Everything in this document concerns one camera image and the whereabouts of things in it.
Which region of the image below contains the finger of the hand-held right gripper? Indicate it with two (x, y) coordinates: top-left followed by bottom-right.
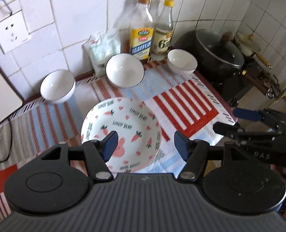
(232, 107), (286, 129)
(213, 122), (284, 146)

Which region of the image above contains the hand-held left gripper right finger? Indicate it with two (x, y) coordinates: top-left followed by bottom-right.
(174, 130), (245, 182)

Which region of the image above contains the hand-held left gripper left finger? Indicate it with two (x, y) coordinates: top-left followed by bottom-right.
(40, 130), (118, 181)

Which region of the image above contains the white rabbit print plate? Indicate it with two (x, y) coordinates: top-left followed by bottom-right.
(81, 97), (161, 173)

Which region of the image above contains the black gas stove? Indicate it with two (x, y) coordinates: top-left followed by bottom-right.
(211, 59), (282, 107)

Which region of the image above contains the striped patchwork tablecloth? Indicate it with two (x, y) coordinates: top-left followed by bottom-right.
(0, 60), (239, 223)

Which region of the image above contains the black pot with glass lid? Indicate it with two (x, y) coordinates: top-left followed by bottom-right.
(174, 29), (245, 83)

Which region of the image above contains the cream enamel pot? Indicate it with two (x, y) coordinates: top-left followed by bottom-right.
(235, 31), (272, 69)

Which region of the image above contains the large white bowl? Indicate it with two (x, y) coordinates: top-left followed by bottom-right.
(105, 53), (145, 89)

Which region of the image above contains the small white ribbed bowl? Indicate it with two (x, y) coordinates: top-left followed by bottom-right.
(167, 49), (198, 76)

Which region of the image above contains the white salt bag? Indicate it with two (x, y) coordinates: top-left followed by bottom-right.
(82, 29), (122, 78)

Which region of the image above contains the clear vinegar bottle yellow cap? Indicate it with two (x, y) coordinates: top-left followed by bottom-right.
(153, 0), (175, 55)

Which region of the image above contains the yellow label cooking wine bottle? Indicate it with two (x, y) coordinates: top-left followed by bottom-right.
(129, 0), (155, 61)

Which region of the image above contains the white cutting board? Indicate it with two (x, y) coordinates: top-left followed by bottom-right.
(0, 46), (25, 132)

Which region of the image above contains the black rice cooker cord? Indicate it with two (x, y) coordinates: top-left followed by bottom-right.
(0, 118), (13, 163)

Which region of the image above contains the white wall socket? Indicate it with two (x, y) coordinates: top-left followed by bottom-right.
(0, 10), (30, 54)

